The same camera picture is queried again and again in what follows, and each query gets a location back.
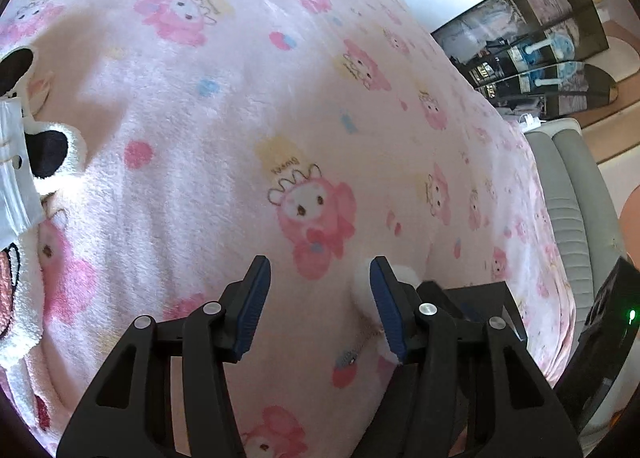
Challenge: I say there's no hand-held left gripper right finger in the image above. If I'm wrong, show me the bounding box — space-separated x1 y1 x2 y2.
350 255 584 458

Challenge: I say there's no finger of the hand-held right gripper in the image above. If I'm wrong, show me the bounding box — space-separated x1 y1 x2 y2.
440 282 527 345

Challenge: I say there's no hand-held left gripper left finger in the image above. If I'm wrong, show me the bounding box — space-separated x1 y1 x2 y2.
57 255 272 458

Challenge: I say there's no white plush dog blanket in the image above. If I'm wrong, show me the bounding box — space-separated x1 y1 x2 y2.
0 46 90 389

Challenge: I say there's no pink cartoon printed blanket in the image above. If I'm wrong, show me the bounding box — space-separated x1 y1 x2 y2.
0 0 576 458

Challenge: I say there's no dark display cabinet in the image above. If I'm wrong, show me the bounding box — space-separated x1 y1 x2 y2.
432 0 621 120

